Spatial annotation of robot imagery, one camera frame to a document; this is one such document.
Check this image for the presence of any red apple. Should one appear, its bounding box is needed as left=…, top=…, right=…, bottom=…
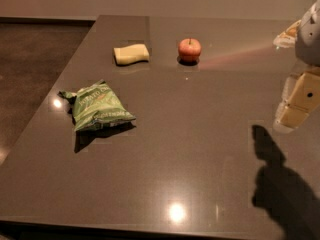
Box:
left=178, top=38, right=202, bottom=63

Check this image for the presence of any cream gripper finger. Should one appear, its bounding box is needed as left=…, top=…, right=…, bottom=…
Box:
left=273, top=72, right=320, bottom=133
left=273, top=20, right=301, bottom=48

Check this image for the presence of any yellow sponge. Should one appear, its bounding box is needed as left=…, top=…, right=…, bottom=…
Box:
left=113, top=44, right=150, bottom=65

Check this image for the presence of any green chip bag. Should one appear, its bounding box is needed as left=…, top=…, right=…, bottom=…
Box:
left=58, top=80, right=136, bottom=132

